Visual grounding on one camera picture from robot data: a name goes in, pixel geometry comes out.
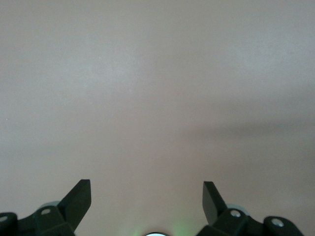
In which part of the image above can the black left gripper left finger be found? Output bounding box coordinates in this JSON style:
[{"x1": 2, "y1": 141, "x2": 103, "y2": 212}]
[{"x1": 0, "y1": 179, "x2": 92, "y2": 236}]

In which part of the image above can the brown table cover sheet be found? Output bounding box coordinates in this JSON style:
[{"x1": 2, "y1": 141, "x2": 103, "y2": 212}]
[{"x1": 0, "y1": 0, "x2": 315, "y2": 236}]

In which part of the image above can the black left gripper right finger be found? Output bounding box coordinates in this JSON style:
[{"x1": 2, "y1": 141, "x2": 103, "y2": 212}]
[{"x1": 196, "y1": 181, "x2": 305, "y2": 236}]

